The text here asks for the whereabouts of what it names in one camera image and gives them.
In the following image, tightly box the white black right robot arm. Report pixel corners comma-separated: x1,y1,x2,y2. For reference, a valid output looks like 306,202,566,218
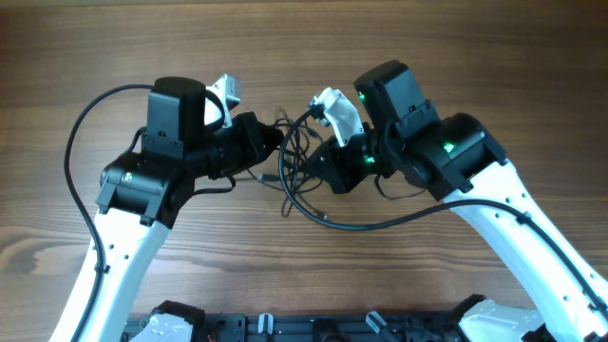
303,61,607,341

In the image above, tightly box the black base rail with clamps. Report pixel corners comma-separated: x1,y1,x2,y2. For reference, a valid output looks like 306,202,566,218
120,312,465,342

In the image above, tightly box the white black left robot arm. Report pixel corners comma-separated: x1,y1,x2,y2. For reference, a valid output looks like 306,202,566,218
51,74,283,341

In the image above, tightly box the black USB cable bundle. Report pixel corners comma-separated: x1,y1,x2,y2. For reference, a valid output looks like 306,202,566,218
235,107,333,222

